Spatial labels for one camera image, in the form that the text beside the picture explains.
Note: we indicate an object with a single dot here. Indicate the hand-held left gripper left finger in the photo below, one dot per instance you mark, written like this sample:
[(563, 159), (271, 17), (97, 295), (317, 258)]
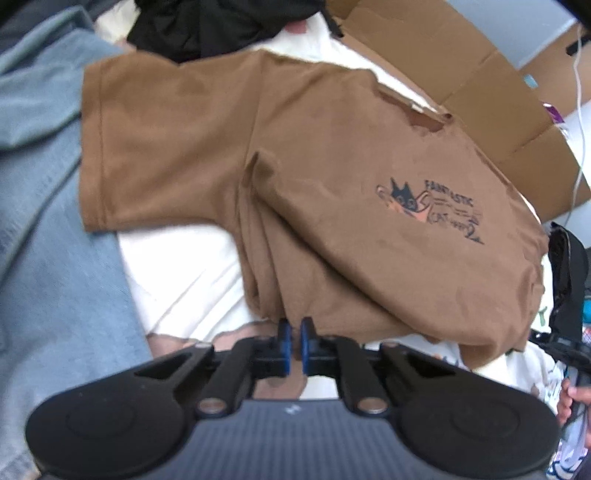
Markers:
[(286, 344)]

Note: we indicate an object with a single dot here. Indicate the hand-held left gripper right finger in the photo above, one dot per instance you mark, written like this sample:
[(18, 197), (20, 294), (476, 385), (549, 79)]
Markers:
[(304, 344)]

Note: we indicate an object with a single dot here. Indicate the brown t-shirt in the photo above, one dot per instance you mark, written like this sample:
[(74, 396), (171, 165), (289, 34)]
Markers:
[(323, 184)]

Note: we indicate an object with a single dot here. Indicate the person's right hand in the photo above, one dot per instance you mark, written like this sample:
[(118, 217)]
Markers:
[(570, 406)]

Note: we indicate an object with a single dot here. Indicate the cream bear print bed sheet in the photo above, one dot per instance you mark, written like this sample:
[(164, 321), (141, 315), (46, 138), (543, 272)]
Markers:
[(184, 286)]

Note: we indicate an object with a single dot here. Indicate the purple and white refill pouch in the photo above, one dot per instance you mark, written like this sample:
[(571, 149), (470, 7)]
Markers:
[(554, 113)]

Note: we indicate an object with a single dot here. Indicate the upright cardboard box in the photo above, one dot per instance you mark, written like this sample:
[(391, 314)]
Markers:
[(554, 64)]

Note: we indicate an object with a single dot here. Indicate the flattened cardboard sheet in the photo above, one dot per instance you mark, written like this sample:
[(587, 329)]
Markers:
[(461, 69)]

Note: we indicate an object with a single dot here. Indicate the blue denim garment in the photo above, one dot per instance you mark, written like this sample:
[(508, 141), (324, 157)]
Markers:
[(46, 230)]

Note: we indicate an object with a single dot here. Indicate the black cloth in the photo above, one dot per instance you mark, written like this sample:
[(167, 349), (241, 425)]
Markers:
[(207, 27)]

